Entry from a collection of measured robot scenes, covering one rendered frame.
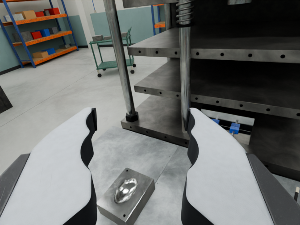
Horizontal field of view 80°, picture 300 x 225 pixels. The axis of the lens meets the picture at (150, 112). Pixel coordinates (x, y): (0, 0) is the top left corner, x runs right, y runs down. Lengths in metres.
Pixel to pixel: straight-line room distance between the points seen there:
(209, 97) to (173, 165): 0.41
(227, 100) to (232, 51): 0.25
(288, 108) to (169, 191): 0.64
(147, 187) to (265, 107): 0.66
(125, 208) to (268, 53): 0.83
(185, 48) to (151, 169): 0.61
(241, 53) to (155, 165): 0.66
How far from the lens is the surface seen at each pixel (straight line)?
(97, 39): 4.65
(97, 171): 1.02
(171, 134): 1.15
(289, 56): 0.92
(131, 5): 1.13
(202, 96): 1.04
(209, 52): 0.94
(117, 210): 0.77
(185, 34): 0.91
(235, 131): 1.06
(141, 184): 0.81
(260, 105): 1.00
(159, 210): 0.82
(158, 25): 6.51
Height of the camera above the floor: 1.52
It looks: 32 degrees down
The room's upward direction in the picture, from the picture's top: 8 degrees counter-clockwise
